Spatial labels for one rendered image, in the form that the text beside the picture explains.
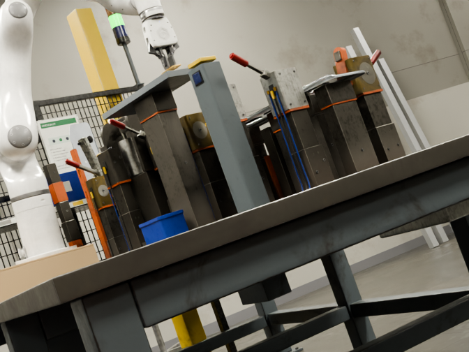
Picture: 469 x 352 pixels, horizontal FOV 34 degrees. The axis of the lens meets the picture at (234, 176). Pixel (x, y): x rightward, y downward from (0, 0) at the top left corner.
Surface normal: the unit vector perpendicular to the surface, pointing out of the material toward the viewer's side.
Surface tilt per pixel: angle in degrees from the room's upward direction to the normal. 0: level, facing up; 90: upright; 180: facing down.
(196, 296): 90
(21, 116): 67
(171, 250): 90
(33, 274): 90
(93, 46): 90
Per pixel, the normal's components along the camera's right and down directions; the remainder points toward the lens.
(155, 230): -0.70, 0.20
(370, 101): 0.63, -0.28
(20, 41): 0.44, 0.47
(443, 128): 0.41, -0.21
